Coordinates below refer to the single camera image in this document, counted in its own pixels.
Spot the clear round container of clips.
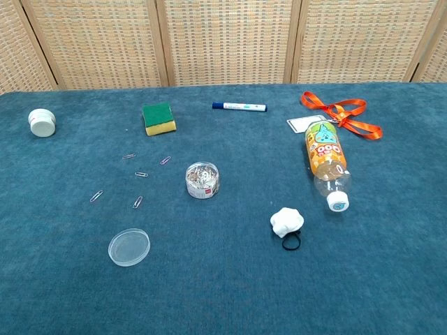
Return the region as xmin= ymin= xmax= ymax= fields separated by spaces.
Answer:
xmin=185 ymin=161 xmax=220 ymax=200

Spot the blue capped whiteboard marker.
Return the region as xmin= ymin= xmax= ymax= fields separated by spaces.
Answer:
xmin=212 ymin=101 xmax=269 ymax=113

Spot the white crumpled lump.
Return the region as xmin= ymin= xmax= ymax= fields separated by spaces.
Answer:
xmin=270 ymin=207 xmax=305 ymax=239

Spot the green and yellow sponge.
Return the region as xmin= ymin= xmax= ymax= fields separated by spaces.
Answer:
xmin=142 ymin=102 xmax=177 ymax=137

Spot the clear badge card holder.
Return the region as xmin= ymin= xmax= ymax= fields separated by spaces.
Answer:
xmin=286 ymin=117 xmax=328 ymax=134

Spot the orange label plastic bottle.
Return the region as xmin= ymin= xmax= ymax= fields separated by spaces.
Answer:
xmin=305 ymin=120 xmax=351 ymax=213

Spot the clear round plastic lid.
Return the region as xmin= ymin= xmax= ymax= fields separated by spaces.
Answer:
xmin=108 ymin=228 xmax=152 ymax=268

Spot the woven folding screen panel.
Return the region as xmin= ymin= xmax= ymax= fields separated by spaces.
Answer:
xmin=155 ymin=0 xmax=302 ymax=87
xmin=0 ymin=0 xmax=59 ymax=96
xmin=20 ymin=0 xmax=170 ymax=90
xmin=411 ymin=0 xmax=447 ymax=84
xmin=291 ymin=0 xmax=441 ymax=84

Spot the white plastic jar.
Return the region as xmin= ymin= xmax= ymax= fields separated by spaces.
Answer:
xmin=28 ymin=108 xmax=57 ymax=137

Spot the black hair tie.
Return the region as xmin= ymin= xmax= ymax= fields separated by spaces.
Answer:
xmin=281 ymin=230 xmax=302 ymax=251

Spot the orange lanyard strap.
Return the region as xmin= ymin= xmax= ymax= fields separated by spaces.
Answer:
xmin=300 ymin=91 xmax=383 ymax=141

